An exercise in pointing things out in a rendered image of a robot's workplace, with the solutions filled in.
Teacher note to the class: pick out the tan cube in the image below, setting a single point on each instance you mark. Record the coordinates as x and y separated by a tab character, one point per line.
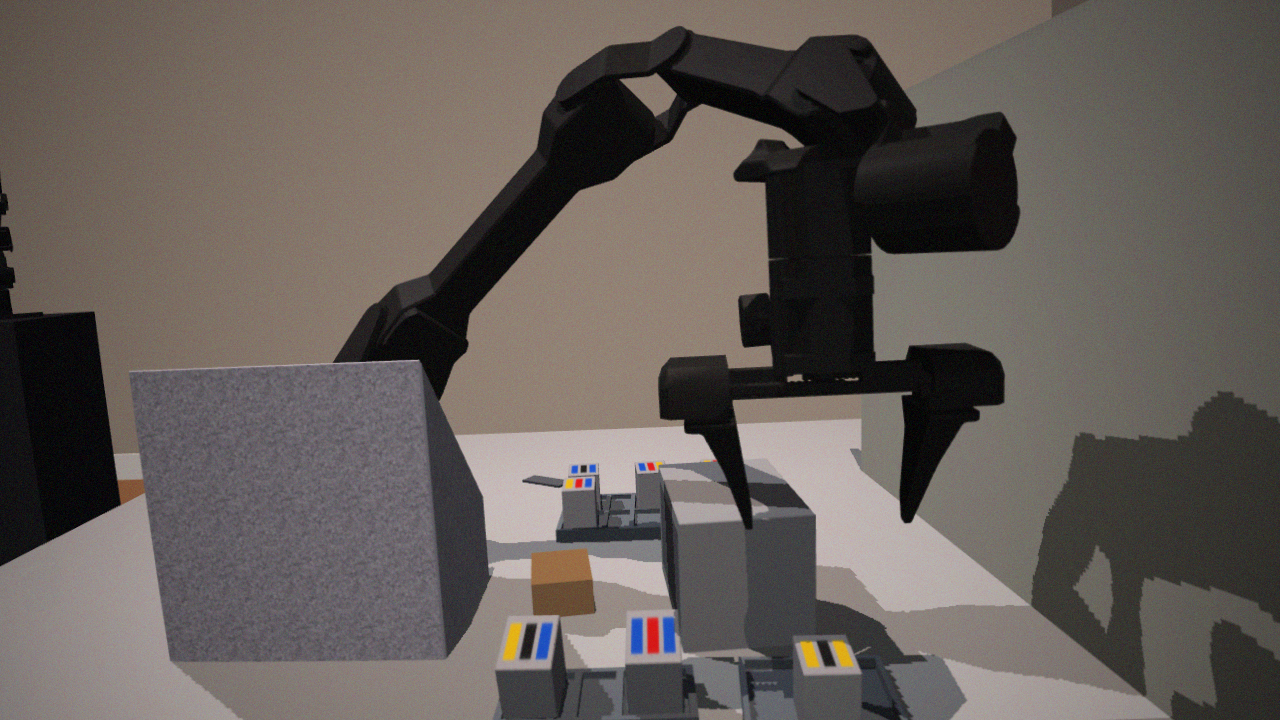
562	583

